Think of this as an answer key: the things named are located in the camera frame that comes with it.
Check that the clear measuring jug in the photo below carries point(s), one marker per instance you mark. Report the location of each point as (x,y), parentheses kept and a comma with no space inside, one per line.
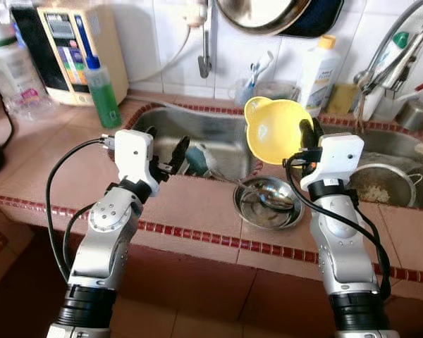
(282,88)

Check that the clear plastic bag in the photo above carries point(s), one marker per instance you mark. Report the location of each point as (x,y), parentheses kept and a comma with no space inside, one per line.
(388,155)

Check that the steel strainer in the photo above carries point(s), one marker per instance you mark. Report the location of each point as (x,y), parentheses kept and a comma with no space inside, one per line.
(377,189)

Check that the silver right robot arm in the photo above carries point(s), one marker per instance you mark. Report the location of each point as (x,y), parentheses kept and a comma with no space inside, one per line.
(345,253)

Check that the steel cup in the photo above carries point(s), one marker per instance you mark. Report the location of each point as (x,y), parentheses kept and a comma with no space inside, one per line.
(414,116)

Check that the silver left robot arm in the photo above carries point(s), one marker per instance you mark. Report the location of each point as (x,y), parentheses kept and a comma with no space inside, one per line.
(106,246)

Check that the steel bowl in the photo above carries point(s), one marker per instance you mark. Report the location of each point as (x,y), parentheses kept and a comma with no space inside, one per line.
(268,217)

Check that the blue white toothbrush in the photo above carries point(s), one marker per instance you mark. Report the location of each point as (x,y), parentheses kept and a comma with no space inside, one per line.
(259,70)

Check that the steel hanging pan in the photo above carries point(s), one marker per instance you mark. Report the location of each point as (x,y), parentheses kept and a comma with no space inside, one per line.
(257,14)

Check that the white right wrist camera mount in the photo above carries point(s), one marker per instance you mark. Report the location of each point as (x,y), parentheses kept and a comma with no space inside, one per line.
(338,160)

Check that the steel spoon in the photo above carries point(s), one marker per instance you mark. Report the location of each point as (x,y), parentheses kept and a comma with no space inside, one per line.
(276,202)

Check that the clear toothbrush cup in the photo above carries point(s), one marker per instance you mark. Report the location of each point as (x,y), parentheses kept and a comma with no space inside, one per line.
(243,91)

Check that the blue mug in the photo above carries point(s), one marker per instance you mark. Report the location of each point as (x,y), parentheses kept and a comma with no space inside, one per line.
(196,160)

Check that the grey wall tap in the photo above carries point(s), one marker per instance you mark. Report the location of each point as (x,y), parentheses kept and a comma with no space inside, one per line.
(205,60)

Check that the dark hanging pan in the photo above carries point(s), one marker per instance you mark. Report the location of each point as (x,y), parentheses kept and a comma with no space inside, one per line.
(324,17)

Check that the white detergent bottle yellow cap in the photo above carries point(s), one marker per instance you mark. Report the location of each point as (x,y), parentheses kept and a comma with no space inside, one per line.
(319,81)

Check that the green dish soap bottle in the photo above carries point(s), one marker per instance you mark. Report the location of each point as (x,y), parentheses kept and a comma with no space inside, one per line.
(104,98)

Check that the cream water purifier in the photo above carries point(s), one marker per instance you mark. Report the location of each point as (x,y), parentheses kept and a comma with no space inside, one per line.
(109,53)

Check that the yellow sponge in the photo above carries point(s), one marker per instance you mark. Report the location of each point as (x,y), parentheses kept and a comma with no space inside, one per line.
(343,98)

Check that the large white bottle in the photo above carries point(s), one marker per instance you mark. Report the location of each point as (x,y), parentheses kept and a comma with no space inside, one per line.
(10,70)

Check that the yellow plastic bowl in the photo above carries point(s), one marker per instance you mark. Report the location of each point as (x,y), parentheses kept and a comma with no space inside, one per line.
(271,130)

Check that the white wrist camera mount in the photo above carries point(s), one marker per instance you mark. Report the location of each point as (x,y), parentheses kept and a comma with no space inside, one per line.
(338,160)
(132,155)

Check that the chrome faucet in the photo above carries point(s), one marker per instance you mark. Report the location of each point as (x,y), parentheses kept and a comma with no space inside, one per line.
(395,63)

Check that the clear plastic container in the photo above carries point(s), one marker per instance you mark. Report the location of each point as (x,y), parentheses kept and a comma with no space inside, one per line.
(29,104)

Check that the clear plastic cup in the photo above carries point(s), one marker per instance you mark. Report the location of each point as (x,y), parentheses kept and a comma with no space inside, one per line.
(384,105)

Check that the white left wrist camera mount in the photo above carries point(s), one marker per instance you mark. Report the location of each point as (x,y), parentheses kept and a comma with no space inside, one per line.
(132,155)

